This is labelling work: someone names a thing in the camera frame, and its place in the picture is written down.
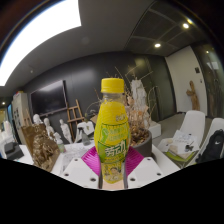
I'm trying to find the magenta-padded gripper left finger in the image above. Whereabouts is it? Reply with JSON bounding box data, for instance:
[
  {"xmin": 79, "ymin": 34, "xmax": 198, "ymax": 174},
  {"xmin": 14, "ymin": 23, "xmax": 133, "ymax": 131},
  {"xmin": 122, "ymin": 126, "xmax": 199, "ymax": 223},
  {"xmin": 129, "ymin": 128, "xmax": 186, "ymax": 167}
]
[{"xmin": 61, "ymin": 145, "xmax": 102, "ymax": 190}]

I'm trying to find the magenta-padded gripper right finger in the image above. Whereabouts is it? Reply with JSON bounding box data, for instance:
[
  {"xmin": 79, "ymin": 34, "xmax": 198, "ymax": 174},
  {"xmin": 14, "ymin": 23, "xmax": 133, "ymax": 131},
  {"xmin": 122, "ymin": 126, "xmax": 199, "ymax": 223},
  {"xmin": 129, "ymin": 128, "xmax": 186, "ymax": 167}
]
[{"xmin": 123, "ymin": 145, "xmax": 165, "ymax": 190}]

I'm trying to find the yellow drink bottle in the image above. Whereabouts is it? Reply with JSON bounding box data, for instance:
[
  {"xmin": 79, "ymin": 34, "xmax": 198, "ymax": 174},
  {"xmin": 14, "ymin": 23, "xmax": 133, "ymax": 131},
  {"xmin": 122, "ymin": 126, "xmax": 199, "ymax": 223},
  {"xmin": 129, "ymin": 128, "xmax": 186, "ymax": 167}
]
[{"xmin": 93, "ymin": 77, "xmax": 132, "ymax": 185}]

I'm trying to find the grey pot with dried plant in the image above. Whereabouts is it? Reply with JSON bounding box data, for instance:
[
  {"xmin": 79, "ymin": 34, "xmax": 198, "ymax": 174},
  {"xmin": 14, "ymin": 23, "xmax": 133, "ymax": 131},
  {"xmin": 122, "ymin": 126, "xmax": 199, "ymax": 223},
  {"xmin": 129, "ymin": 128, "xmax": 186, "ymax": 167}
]
[{"xmin": 94, "ymin": 66, "xmax": 159, "ymax": 158}]

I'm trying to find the clear spray bottle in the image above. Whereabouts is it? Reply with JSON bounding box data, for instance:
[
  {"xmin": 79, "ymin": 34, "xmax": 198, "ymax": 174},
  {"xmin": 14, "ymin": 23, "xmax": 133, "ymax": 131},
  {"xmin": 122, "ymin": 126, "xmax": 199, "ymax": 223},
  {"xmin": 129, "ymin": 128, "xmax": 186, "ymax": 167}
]
[{"xmin": 79, "ymin": 126, "xmax": 92, "ymax": 147}]

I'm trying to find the white plaster bust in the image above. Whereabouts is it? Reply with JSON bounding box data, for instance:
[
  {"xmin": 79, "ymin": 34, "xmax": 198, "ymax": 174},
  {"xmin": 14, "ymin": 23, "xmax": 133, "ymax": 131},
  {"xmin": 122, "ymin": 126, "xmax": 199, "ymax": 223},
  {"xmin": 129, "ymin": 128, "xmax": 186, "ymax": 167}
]
[
  {"xmin": 59, "ymin": 118, "xmax": 73, "ymax": 145},
  {"xmin": 43, "ymin": 117, "xmax": 55, "ymax": 140}
]

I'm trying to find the gold relief sculpture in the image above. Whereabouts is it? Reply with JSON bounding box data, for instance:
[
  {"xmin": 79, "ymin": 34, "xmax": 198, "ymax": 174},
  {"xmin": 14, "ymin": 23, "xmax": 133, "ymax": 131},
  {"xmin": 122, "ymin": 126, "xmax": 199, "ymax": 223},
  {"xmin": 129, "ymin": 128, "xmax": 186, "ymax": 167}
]
[{"xmin": 21, "ymin": 123, "xmax": 61, "ymax": 173}]

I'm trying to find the stack of papers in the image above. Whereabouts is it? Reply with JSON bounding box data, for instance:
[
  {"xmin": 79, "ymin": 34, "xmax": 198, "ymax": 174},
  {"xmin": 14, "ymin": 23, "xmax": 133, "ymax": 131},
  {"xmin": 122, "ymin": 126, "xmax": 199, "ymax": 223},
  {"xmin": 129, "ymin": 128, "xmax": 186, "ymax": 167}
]
[{"xmin": 158, "ymin": 129, "xmax": 200, "ymax": 158}]

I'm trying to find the wooden easel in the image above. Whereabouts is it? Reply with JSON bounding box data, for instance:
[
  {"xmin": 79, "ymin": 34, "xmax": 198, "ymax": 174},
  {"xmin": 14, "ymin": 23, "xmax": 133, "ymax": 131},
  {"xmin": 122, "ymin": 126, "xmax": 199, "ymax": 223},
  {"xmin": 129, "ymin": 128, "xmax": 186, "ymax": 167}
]
[{"xmin": 66, "ymin": 98, "xmax": 85, "ymax": 141}]

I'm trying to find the black box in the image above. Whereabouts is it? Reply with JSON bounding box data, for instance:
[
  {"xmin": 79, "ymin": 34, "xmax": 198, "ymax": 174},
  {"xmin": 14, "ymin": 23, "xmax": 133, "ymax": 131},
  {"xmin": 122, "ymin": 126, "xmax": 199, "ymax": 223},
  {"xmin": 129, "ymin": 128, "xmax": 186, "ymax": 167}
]
[{"xmin": 1, "ymin": 141, "xmax": 25, "ymax": 161}]

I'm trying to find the black backpack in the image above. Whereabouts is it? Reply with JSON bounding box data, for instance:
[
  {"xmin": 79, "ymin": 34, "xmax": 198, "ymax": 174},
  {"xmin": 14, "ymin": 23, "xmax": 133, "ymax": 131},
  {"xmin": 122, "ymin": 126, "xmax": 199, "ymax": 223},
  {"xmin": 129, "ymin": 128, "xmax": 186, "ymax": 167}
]
[{"xmin": 195, "ymin": 129, "xmax": 224, "ymax": 164}]

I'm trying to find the tall white plaster sculpture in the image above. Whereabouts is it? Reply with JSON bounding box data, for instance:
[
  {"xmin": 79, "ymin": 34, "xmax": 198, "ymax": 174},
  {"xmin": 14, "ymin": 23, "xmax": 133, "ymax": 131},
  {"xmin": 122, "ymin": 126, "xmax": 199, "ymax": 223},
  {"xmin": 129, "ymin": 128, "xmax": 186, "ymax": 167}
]
[{"xmin": 130, "ymin": 78, "xmax": 148, "ymax": 112}]

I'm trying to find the white cabinet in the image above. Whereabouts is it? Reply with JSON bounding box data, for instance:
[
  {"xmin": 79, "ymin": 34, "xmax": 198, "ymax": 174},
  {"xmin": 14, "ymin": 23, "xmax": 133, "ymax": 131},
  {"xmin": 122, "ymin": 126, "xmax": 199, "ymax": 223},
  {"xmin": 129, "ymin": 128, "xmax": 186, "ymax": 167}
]
[{"xmin": 11, "ymin": 92, "xmax": 32, "ymax": 134}]

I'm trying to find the wooden figure sculpture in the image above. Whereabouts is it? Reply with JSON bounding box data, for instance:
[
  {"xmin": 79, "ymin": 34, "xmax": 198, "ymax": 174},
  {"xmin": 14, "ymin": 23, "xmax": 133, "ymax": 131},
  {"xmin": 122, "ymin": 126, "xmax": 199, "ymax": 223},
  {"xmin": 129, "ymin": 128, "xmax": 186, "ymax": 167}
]
[{"xmin": 185, "ymin": 80, "xmax": 201, "ymax": 112}]

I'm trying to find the glass double door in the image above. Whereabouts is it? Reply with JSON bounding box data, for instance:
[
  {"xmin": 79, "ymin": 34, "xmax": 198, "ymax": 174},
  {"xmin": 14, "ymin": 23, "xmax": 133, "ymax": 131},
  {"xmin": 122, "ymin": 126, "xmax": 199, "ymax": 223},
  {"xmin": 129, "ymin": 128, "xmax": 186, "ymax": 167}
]
[{"xmin": 199, "ymin": 43, "xmax": 224, "ymax": 118}]

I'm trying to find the long ceiling light panel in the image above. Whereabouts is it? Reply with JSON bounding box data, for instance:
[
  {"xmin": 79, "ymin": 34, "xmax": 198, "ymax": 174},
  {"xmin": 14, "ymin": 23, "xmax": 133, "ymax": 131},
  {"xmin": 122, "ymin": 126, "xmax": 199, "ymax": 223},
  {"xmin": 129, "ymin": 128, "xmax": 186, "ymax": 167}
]
[{"xmin": 0, "ymin": 0, "xmax": 83, "ymax": 87}]

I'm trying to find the black wall screen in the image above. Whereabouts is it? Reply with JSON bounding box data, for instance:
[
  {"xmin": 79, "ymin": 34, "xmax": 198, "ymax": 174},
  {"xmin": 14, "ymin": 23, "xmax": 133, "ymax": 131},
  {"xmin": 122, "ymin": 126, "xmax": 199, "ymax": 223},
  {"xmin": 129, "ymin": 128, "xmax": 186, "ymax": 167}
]
[{"xmin": 29, "ymin": 79, "xmax": 68, "ymax": 116}]

